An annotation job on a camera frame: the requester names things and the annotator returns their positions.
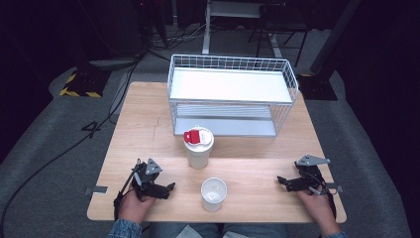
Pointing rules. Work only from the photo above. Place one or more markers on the white cup with red lid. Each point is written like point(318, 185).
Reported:
point(198, 148)

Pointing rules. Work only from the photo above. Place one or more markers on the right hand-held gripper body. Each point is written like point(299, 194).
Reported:
point(310, 175)

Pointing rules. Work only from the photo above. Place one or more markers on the white paper cup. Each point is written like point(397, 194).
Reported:
point(214, 195)

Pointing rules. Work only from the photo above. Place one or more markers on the black metal chair frame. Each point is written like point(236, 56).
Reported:
point(280, 24)

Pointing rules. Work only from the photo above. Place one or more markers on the white paper sheet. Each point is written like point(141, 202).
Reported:
point(189, 232)

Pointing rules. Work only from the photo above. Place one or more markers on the white metal stand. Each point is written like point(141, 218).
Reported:
point(207, 29)

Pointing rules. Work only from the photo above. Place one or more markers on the dark slanted stand with base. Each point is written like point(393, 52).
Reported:
point(322, 66)

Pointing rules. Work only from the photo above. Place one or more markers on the person's left hand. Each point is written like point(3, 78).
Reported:
point(135, 206)

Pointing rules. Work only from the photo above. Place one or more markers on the person's legs in jeans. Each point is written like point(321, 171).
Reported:
point(257, 231)

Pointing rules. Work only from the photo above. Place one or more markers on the yellow black striped stand base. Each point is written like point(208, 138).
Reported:
point(81, 84)

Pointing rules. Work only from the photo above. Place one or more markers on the person's right hand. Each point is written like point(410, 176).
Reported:
point(318, 208)

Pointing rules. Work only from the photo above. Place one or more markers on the grey tape piece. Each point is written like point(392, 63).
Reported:
point(99, 189)
point(335, 187)

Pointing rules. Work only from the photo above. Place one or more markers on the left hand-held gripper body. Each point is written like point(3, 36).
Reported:
point(149, 175)

